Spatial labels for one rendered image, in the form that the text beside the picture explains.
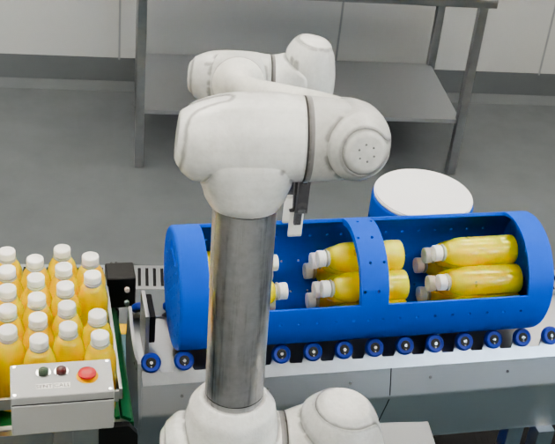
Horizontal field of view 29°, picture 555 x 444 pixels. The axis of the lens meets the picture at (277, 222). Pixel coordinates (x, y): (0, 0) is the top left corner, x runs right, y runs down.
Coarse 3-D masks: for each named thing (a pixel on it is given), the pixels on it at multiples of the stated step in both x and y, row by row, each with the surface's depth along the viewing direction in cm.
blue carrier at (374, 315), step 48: (192, 240) 237; (288, 240) 262; (336, 240) 265; (432, 240) 272; (528, 240) 252; (192, 288) 233; (288, 288) 266; (384, 288) 242; (528, 288) 251; (192, 336) 237; (288, 336) 243; (336, 336) 247; (384, 336) 252
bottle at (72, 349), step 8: (56, 344) 230; (64, 344) 229; (72, 344) 230; (80, 344) 231; (56, 352) 230; (64, 352) 229; (72, 352) 230; (80, 352) 231; (56, 360) 231; (64, 360) 230; (72, 360) 230; (80, 360) 232
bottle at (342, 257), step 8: (384, 240) 253; (392, 240) 252; (400, 240) 253; (336, 248) 249; (344, 248) 248; (352, 248) 249; (392, 248) 250; (400, 248) 251; (328, 256) 248; (336, 256) 248; (344, 256) 248; (352, 256) 248; (392, 256) 250; (400, 256) 251; (328, 264) 249; (336, 264) 248; (344, 264) 248; (352, 264) 248; (392, 264) 251; (400, 264) 251
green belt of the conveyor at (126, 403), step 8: (112, 312) 268; (120, 336) 263; (120, 344) 258; (120, 352) 256; (120, 360) 253; (120, 368) 251; (128, 384) 248; (128, 392) 246; (120, 400) 241; (128, 400) 243; (120, 408) 239; (128, 408) 240; (0, 416) 241; (8, 416) 234; (128, 416) 238; (0, 424) 239; (8, 424) 232
